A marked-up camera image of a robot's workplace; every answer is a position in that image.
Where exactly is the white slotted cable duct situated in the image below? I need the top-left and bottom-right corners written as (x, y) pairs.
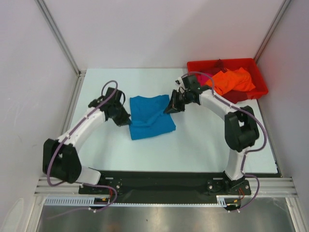
top-left (44, 196), bottom-right (110, 207)
top-left (216, 195), bottom-right (253, 206)

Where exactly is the red plastic bin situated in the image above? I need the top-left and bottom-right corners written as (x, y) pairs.
top-left (187, 58), bottom-right (268, 100)

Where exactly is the white slotted cable duct right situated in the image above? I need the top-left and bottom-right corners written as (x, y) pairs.
top-left (216, 195), bottom-right (253, 206)

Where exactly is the orange t-shirt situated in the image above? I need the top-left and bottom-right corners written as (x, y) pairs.
top-left (212, 68), bottom-right (255, 96)

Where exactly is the blue polo t-shirt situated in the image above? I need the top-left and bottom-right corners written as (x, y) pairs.
top-left (129, 95), bottom-right (176, 140)

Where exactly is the pink t-shirt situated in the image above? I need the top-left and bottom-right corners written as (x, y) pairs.
top-left (197, 72), bottom-right (213, 86)

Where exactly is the aluminium frame post right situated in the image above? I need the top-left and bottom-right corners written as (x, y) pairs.
top-left (253, 0), bottom-right (293, 63)

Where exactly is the aluminium side rail left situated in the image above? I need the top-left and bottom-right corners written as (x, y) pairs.
top-left (33, 70), bottom-right (87, 196)

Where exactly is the aluminium frame post left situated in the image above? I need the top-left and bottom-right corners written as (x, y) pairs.
top-left (35, 0), bottom-right (81, 77)

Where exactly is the dark red t-shirt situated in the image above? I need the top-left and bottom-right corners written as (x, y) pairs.
top-left (206, 59), bottom-right (247, 103)

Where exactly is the aluminium frame post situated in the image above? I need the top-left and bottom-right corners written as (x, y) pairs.
top-left (253, 0), bottom-right (293, 63)
top-left (35, 0), bottom-right (81, 77)

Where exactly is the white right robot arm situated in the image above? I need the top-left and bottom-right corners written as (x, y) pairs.
top-left (164, 74), bottom-right (259, 195)

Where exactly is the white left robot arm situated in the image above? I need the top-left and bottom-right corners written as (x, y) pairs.
top-left (42, 87), bottom-right (131, 193)

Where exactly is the white slotted cable duct left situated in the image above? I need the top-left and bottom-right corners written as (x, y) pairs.
top-left (44, 196), bottom-right (110, 207)

